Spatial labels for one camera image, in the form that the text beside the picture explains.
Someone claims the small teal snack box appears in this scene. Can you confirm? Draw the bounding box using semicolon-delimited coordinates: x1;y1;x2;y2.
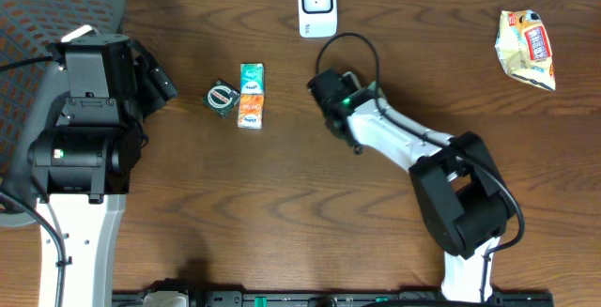
240;63;265;95

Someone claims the small orange snack box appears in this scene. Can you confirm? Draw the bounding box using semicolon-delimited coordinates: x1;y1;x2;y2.
238;94;265;130

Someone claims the dark green balm box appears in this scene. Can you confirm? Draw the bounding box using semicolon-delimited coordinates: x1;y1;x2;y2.
202;79;240;118

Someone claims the yellow snack chip bag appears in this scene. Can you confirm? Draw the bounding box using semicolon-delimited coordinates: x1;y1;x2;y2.
495;9;556;92

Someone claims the teal snack pack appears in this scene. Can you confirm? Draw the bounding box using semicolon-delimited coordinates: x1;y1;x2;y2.
343;71;386;99

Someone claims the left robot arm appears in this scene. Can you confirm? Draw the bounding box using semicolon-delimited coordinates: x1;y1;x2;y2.
26;24;177;306

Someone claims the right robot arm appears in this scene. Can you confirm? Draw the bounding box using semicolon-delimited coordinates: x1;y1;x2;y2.
307;69;523;303

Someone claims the white barcode scanner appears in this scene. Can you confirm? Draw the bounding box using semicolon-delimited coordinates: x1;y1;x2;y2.
298;0;338;38

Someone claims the dark grey plastic basket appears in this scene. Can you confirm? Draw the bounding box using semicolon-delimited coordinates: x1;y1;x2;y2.
1;0;126;207

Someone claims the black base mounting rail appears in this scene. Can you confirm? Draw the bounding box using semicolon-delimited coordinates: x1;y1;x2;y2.
112;289;555;307

